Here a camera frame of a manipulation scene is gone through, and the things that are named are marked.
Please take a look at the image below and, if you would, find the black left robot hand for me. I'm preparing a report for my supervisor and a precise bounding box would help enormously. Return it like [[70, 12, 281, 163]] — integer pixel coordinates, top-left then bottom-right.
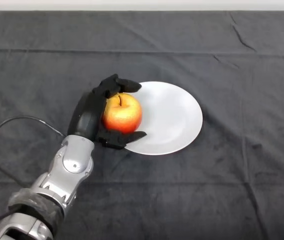
[[67, 73, 147, 151]]

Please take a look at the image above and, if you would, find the red yellow apple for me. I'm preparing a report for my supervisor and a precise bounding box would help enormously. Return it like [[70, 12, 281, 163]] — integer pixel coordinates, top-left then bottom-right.
[[102, 93, 143, 134]]

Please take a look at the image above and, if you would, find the white round plate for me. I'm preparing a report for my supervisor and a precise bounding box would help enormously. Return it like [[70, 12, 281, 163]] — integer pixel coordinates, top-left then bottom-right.
[[124, 81, 204, 156]]

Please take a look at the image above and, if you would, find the black table cloth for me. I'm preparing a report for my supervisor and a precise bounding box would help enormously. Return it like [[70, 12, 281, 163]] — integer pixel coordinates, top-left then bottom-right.
[[0, 10, 284, 240]]

